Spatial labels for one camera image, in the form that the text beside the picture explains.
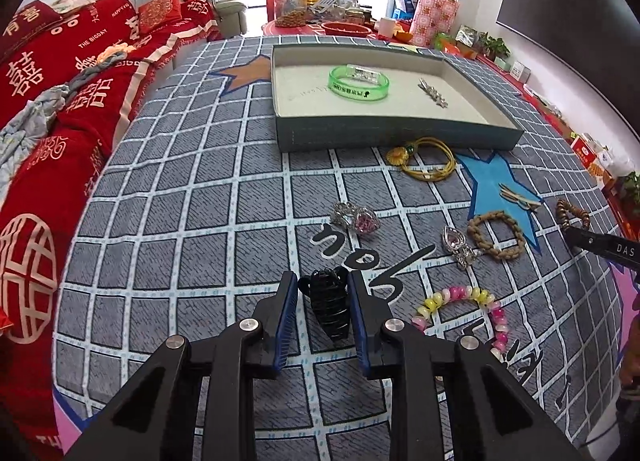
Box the beige bow hair clip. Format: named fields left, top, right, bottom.
left=498, top=182, right=543, bottom=212

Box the red colander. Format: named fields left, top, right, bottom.
left=321, top=21, right=372, bottom=38

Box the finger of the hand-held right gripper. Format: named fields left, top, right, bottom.
left=564, top=224, right=640, bottom=272

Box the clear plastic snack jar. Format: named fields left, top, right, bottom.
left=272, top=0, right=308, bottom=28

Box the red patterned gift box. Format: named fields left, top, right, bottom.
left=409, top=0, right=460, bottom=48

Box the red printed sofa cover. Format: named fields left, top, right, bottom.
left=0, top=0, right=223, bottom=457

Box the pink yellow beaded bracelet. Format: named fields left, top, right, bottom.
left=411, top=286, right=508, bottom=362

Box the silver metal hair clip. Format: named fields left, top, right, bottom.
left=417, top=77, right=449, bottom=109

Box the beige armchair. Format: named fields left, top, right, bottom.
left=215, top=0, right=251, bottom=37

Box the yellow hair tie with sunflower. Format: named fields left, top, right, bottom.
left=386, top=137, right=457, bottom=182

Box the light blue crumpled cloth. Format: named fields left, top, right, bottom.
left=0, top=48, right=136, bottom=202

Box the grey tray with cream inside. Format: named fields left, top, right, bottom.
left=270, top=44, right=525, bottom=154

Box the brown braided hair tie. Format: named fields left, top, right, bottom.
left=467, top=211, right=527, bottom=262

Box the brown spiral hair tie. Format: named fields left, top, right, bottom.
left=556, top=198, right=592, bottom=232

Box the round red table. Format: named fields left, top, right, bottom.
left=262, top=16, right=401, bottom=42

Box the green potted plant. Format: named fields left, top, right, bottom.
left=475, top=32, right=511, bottom=62

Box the green translucent bracelet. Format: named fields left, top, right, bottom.
left=328, top=62, right=391, bottom=104

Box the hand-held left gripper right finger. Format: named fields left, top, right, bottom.
left=347, top=270, right=583, bottom=461

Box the silver pink rhinestone claw clip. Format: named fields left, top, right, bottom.
left=441, top=226, right=483, bottom=269
left=330, top=202, right=381, bottom=237

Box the black hair claw clip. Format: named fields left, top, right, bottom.
left=298, top=266, right=353, bottom=342

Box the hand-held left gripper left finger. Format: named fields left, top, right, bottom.
left=64, top=270, right=301, bottom=461

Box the red snack box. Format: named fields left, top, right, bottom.
left=570, top=134, right=603, bottom=174

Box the black television screen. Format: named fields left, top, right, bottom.
left=496, top=0, right=640, bottom=107

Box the red patterned cushion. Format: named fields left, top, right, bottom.
left=137, top=0, right=183, bottom=34

